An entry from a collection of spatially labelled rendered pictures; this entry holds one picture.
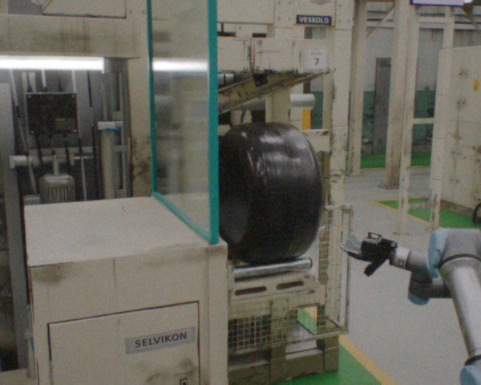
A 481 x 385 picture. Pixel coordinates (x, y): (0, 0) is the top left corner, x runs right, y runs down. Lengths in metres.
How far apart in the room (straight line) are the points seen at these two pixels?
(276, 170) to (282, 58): 0.62
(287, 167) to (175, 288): 0.91
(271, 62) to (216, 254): 1.34
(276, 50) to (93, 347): 1.57
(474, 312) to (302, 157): 0.81
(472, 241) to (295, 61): 1.14
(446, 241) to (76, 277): 1.02
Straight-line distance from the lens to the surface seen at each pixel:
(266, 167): 1.94
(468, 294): 1.60
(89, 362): 1.20
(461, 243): 1.67
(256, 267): 2.11
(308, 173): 2.00
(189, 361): 1.25
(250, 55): 2.35
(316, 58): 2.48
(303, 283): 2.21
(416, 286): 2.04
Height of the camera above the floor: 1.61
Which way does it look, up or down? 11 degrees down
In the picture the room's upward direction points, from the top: straight up
